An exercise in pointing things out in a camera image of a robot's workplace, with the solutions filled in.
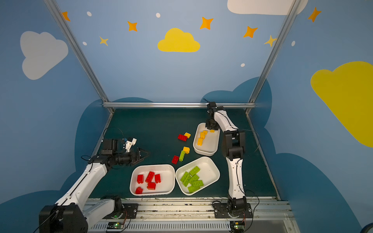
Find green lego large brick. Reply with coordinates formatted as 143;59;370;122
189;166;200;176

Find right controller board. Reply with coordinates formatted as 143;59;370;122
229;221;245;233

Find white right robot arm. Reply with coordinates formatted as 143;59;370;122
206;102;247;217

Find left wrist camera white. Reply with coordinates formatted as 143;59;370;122
123;137;137;152

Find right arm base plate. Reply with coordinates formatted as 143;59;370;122
212;201;253;219

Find left controller board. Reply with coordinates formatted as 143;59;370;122
106;222;124;232

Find white tray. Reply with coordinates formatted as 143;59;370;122
175;157;220;196
193;123;220;156
129;164;175;196

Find red lego brick long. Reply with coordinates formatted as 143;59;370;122
145;171;155;183

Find aluminium frame post left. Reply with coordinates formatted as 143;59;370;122
44;0;110;103

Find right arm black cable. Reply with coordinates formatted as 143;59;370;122
240;129;260;153

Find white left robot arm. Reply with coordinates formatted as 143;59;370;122
36;137;150;233

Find aluminium frame post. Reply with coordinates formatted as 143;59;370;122
44;0;110;103
248;0;302;105

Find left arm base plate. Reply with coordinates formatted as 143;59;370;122
95;201;139;219

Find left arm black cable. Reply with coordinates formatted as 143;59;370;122
31;209;59;233

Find white tray left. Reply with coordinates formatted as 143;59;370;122
129;164;175;196

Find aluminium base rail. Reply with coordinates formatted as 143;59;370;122
84;197;300;233

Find white tray middle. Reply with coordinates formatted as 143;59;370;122
175;157;220;196

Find green lego brick long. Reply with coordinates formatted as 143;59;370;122
181;172;190;183

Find red lego round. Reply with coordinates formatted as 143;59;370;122
135;187;143;195

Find aluminium frame back crossbar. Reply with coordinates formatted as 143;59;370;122
103;102;255;109

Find white tray far right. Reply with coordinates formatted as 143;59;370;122
193;123;220;156

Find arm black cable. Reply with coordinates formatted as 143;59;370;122
31;209;59;233
240;129;260;153

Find aluminium frame post right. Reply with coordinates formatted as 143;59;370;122
248;0;302;105

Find controller board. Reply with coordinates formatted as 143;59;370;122
229;221;245;233
106;222;124;232

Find red lego brick small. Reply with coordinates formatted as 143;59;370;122
137;174;144;184

